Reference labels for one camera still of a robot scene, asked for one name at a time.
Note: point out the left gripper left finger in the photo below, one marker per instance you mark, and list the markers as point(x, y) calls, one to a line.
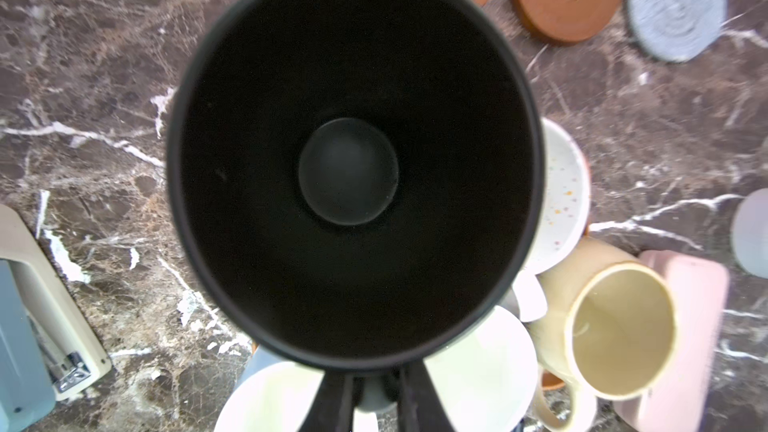
point(333, 406)

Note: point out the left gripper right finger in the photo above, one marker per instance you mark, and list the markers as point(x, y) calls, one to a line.
point(419, 408)

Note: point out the black cup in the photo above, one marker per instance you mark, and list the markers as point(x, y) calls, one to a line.
point(355, 183)

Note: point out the grey woven coaster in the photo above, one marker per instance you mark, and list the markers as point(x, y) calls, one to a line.
point(675, 31)

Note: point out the blue mug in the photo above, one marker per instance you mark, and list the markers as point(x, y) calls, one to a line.
point(273, 393)

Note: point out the lilac mug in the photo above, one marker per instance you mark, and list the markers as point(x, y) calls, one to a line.
point(486, 380)

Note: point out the cream yellow mug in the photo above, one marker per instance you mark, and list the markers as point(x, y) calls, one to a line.
point(610, 330)

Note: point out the pink case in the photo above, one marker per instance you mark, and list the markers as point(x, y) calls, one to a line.
point(677, 400)

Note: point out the white speckled mug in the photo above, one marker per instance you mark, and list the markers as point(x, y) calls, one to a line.
point(562, 221)

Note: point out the blue grey stapler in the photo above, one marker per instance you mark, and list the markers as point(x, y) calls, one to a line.
point(49, 352)

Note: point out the white tape roll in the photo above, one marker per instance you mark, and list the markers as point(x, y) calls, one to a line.
point(749, 233)

